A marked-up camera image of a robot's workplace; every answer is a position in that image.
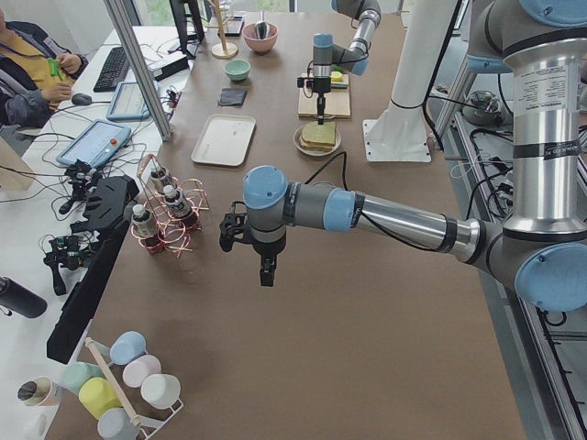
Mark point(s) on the yellow cup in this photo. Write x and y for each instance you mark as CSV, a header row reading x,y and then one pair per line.
x,y
97,396

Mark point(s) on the mint green bowl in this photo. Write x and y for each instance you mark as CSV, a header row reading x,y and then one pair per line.
x,y
237,70

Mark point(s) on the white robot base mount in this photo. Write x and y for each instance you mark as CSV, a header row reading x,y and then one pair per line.
x,y
399,134

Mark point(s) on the bamboo cutting board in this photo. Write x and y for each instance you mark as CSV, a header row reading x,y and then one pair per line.
x,y
337,103

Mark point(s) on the black keyboard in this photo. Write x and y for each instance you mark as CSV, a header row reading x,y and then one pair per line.
x,y
114,71

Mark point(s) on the grey folded cloth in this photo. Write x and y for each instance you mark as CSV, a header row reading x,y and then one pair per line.
x,y
232,96

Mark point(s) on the cream rabbit serving tray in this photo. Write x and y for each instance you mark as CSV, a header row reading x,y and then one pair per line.
x,y
224,140

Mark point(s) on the wooden mug stand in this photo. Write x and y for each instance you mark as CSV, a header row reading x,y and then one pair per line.
x,y
224,50

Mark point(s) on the white cup rack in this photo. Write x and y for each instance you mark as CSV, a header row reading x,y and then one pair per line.
x,y
150,421

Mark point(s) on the white round plate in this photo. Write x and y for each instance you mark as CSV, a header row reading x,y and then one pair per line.
x,y
297,134

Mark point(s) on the tea bottle front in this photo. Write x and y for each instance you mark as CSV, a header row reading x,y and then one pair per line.
x,y
179,208

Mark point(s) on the pink cup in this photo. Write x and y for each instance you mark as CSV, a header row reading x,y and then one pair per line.
x,y
136,371

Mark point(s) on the pink bowl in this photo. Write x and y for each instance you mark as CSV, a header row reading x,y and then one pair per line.
x,y
260,45

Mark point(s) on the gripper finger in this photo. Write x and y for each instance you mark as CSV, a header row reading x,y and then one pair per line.
x,y
318,109
263,278
322,108
271,275

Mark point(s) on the tea bottle right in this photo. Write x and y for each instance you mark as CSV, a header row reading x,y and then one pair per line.
x,y
160,178

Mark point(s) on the aluminium frame post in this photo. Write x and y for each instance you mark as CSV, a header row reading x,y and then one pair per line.
x,y
127,37

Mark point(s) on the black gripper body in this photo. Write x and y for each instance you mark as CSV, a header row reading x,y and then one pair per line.
x,y
266,247
321,86

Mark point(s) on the copper wire bottle rack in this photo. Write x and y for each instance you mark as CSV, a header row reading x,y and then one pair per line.
x,y
175,237

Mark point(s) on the black bottle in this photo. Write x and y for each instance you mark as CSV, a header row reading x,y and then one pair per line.
x,y
16,298

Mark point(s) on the blue teach pendant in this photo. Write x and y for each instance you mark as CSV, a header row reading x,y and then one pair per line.
x,y
96,145
127,104

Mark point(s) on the grey cup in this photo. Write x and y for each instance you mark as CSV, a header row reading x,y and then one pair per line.
x,y
114,424

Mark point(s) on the blue cup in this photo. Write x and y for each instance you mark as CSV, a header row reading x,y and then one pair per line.
x,y
127,347

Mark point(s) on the white cup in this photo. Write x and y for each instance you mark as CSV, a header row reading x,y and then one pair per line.
x,y
160,390

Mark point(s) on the green cup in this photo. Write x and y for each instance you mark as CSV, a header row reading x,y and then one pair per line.
x,y
77,373

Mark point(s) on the bread slice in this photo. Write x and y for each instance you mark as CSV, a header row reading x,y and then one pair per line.
x,y
317,148
324,133

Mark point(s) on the steel shaker in bowl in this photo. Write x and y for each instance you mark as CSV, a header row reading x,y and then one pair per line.
x,y
262,30

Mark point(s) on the blue teach pendant far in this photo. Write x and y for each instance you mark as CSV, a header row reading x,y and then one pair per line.
x,y
127,104

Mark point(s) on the blue teach pendant near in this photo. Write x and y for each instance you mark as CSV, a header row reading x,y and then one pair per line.
x,y
96,145

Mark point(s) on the black computer mouse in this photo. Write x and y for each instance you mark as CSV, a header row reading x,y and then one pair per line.
x,y
81,99

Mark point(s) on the black camera bracket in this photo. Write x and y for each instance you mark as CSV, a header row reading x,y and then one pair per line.
x,y
107,212

